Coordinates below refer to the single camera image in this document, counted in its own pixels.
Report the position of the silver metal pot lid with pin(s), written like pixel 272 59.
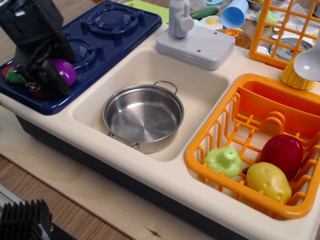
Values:
pixel 285 53

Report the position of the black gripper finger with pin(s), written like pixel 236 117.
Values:
pixel 45 78
pixel 60 48

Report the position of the orange upright grid rack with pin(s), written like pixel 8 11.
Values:
pixel 297 19

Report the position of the stainless steel pan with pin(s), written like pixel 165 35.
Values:
pixel 145 117

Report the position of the green toy cucumber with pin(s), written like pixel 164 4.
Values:
pixel 200 14

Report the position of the yellow toy potato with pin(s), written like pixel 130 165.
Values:
pixel 270 179

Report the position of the grey toy faucet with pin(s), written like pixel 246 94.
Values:
pixel 191 43

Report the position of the light wooden board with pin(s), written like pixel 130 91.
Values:
pixel 82 202

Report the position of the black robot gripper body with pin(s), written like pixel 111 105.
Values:
pixel 31 21

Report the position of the purple toy eggplant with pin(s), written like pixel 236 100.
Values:
pixel 65 69

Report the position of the yellow toy corn cob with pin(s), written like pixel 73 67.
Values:
pixel 292 79

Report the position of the dark red toy fruit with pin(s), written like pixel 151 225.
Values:
pixel 285 152

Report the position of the red stove knob left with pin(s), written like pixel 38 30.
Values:
pixel 6 70

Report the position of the red stove knob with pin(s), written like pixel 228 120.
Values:
pixel 6 70
pixel 38 94

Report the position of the light blue plastic cup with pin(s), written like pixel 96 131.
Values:
pixel 234 15

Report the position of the lime green cutting board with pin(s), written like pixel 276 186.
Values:
pixel 163 12

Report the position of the green toy lettuce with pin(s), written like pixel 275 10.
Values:
pixel 224 160

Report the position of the orange dish rack basket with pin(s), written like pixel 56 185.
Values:
pixel 255 109

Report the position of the red stove knob right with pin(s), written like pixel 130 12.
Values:
pixel 38 94

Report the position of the cream toy kitchen sink unit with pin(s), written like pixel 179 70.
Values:
pixel 80 125

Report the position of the grey plastic spoon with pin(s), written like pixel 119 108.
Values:
pixel 307 64

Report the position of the navy blue toy stove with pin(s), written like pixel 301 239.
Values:
pixel 100 38

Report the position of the toy fried egg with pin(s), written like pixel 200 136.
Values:
pixel 212 22

